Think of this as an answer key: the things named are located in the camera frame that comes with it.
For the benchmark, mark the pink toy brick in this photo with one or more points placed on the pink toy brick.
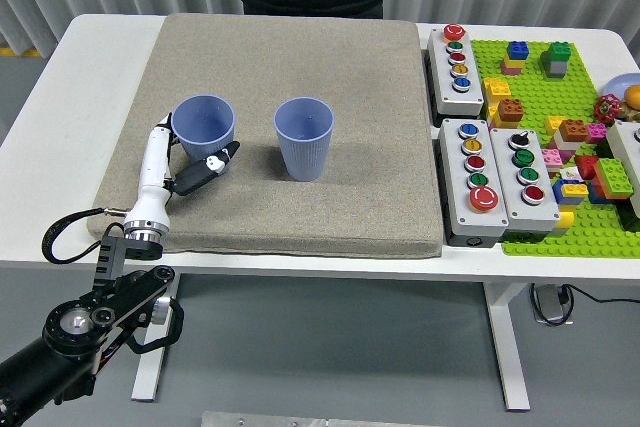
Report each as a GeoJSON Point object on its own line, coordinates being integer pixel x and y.
{"type": "Point", "coordinates": [551, 158]}
{"type": "Point", "coordinates": [510, 70]}

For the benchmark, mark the grey five-button control box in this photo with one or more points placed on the grey five-button control box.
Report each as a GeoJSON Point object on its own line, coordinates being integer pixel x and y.
{"type": "Point", "coordinates": [470, 97]}
{"type": "Point", "coordinates": [457, 182]}

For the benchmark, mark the magenta toy brick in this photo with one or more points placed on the magenta toy brick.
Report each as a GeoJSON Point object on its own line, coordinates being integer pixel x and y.
{"type": "Point", "coordinates": [596, 133]}

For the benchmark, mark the blue and yellow toy brick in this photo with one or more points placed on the blue and yellow toy brick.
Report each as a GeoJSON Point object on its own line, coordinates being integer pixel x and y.
{"type": "Point", "coordinates": [570, 193]}

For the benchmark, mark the blue ribbed cup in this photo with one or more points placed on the blue ribbed cup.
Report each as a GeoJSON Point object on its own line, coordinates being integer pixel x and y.
{"type": "Point", "coordinates": [304, 157]}
{"type": "Point", "coordinates": [205, 122]}

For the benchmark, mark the large green toy brick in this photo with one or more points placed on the large green toy brick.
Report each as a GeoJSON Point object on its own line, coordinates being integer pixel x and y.
{"type": "Point", "coordinates": [612, 174]}

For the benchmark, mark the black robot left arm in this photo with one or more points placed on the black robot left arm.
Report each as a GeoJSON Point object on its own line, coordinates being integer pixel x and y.
{"type": "Point", "coordinates": [30, 362]}

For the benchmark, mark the yellow round toy brick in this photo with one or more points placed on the yellow round toy brick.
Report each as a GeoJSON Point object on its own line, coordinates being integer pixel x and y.
{"type": "Point", "coordinates": [565, 221]}

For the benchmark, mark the light blue plate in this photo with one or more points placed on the light blue plate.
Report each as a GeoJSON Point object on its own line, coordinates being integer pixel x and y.
{"type": "Point", "coordinates": [617, 84]}

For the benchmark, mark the white table leg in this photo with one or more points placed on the white table leg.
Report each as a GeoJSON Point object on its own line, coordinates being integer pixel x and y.
{"type": "Point", "coordinates": [155, 347]}
{"type": "Point", "coordinates": [507, 347]}

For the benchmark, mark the grey toy brick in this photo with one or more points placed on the grey toy brick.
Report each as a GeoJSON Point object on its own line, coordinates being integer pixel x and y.
{"type": "Point", "coordinates": [556, 70]}

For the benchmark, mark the green studded baseplate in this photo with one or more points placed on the green studded baseplate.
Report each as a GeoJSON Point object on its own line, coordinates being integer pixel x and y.
{"type": "Point", "coordinates": [590, 242]}

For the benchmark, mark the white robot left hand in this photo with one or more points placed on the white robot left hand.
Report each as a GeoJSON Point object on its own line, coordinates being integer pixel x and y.
{"type": "Point", "coordinates": [152, 167]}

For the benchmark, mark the red toy brick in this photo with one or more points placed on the red toy brick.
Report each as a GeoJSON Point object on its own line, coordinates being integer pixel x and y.
{"type": "Point", "coordinates": [586, 166]}

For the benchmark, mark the orange toy brick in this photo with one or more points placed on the orange toy brick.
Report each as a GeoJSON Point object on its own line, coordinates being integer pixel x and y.
{"type": "Point", "coordinates": [510, 111]}
{"type": "Point", "coordinates": [573, 130]}

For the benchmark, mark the red toy valve wheel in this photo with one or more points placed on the red toy valve wheel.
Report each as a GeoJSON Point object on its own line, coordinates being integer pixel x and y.
{"type": "Point", "coordinates": [607, 108]}

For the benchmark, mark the white toy brick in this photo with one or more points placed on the white toy brick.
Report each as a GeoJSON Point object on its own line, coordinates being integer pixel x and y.
{"type": "Point", "coordinates": [565, 145]}

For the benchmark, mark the grey-brown mat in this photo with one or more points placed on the grey-brown mat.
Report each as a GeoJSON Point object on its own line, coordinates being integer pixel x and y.
{"type": "Point", "coordinates": [300, 217]}

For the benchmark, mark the white control box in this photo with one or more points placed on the white control box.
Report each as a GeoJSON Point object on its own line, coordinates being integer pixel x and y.
{"type": "Point", "coordinates": [625, 157]}

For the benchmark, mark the grey power adapter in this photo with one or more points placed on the grey power adapter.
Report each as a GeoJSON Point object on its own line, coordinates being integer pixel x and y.
{"type": "Point", "coordinates": [549, 303]}

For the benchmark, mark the toy burger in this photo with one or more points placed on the toy burger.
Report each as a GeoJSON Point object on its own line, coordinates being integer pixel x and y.
{"type": "Point", "coordinates": [634, 97]}

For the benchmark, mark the grey selector switch control box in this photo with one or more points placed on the grey selector switch control box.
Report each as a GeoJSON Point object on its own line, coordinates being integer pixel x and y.
{"type": "Point", "coordinates": [507, 182]}

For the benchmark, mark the small white printed brick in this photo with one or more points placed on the small white printed brick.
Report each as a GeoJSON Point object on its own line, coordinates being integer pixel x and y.
{"type": "Point", "coordinates": [568, 176]}

